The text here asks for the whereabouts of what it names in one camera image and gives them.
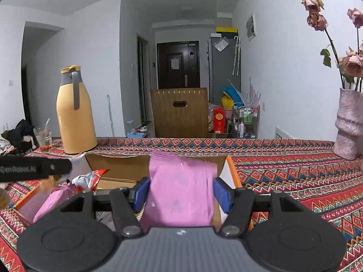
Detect wooden chair back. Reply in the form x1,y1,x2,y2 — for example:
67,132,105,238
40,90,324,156
150,88,210,138

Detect red gift box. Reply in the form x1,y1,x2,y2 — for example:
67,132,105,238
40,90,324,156
213,105,227,134

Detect pink textured vase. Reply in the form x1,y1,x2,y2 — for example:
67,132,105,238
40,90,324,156
333,88,363,160

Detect blue plastic item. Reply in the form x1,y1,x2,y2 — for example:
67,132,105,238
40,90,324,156
221,86,244,105

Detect pink snack packet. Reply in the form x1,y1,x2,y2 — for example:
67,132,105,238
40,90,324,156
33,185,78,223
140,149,217,228

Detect orange cardboard box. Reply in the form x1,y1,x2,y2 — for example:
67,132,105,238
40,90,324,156
14,151,254,231

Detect white folded umbrella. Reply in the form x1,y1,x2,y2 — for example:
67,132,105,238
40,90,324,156
232,37,241,76

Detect dried pink roses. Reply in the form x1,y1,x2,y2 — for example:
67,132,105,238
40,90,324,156
301,0,363,92

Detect dark entrance door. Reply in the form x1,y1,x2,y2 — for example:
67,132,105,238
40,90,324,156
157,42,199,89

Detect grey refrigerator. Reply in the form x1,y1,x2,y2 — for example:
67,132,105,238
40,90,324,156
208,35,241,102

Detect blue floor tray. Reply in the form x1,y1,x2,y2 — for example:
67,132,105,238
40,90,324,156
127,127,149,138

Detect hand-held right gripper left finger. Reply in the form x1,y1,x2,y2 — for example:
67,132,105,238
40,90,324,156
58,177,151,238

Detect drinking glass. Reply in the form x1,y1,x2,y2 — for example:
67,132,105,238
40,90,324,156
33,119,53,151

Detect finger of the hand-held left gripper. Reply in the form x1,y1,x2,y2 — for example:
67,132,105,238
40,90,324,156
37,159,72,180

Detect pink decorative branches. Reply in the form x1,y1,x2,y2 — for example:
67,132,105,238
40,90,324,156
248,76,263,108

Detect yellow thermos jug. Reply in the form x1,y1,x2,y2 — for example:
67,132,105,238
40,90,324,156
56,65,98,155

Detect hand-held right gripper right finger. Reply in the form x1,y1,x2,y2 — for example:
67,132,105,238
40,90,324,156
213,178,305,238

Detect wire rack with bottles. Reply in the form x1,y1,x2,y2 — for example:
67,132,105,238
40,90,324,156
233,105,260,139

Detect red patterned snack packet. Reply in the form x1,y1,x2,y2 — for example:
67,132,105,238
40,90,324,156
69,169,110,192

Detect white mop stick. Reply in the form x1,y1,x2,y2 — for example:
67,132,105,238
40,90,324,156
106,94,115,138

